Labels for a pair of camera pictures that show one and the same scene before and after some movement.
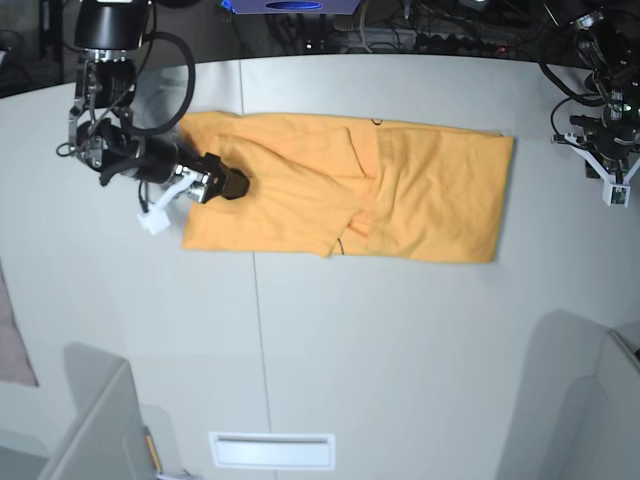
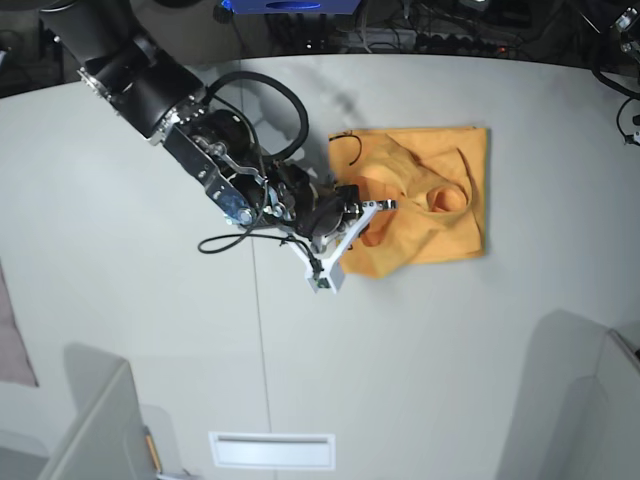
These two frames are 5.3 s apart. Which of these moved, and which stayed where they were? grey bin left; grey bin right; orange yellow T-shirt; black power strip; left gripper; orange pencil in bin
Moved: left gripper; orange yellow T-shirt
Stayed: grey bin left; orange pencil in bin; grey bin right; black power strip
